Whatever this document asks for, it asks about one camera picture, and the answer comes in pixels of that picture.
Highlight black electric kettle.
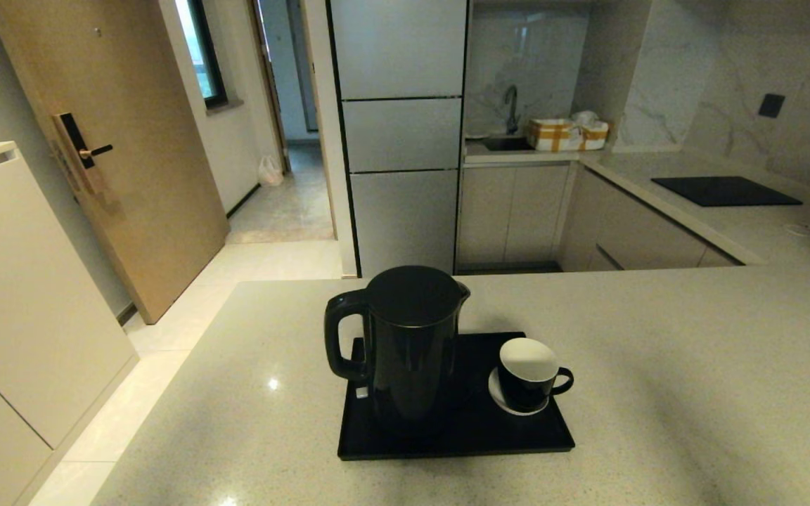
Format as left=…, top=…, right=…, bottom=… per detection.
left=324, top=265, right=471, bottom=440

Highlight black mug white inside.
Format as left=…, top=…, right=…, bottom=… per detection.
left=497, top=337, right=575, bottom=414

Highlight silver refrigerator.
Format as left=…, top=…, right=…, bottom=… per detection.
left=326, top=0, right=469, bottom=278

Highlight beige kitchen base cabinets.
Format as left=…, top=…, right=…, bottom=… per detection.
left=456, top=163, right=743, bottom=273

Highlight dark kitchen sink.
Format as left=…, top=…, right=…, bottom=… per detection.
left=482, top=135, right=536, bottom=152

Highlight white plastic bag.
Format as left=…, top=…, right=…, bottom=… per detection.
left=258, top=155, right=285, bottom=187

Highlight white round saucer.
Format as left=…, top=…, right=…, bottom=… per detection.
left=488, top=365, right=551, bottom=417

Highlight metal sink faucet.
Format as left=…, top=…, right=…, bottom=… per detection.
left=503, top=84, right=520, bottom=134

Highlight cardboard box yellow tape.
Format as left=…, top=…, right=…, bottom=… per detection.
left=526, top=118, right=584, bottom=153

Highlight black rectangular serving tray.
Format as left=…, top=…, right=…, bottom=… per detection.
left=337, top=332, right=576, bottom=462

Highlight cardboard box with white bag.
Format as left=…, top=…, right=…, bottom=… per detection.
left=572, top=110, right=610, bottom=150

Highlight dark framed window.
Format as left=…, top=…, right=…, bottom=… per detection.
left=175, top=0, right=229, bottom=110

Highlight light wooden door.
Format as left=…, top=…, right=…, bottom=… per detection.
left=0, top=0, right=231, bottom=325

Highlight black induction cooktop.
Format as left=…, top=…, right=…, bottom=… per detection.
left=651, top=176, right=804, bottom=207

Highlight white tall cabinet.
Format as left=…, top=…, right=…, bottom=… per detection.
left=0, top=141, right=140, bottom=506

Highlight black door lock with handle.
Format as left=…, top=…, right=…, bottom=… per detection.
left=51, top=111, right=114, bottom=194

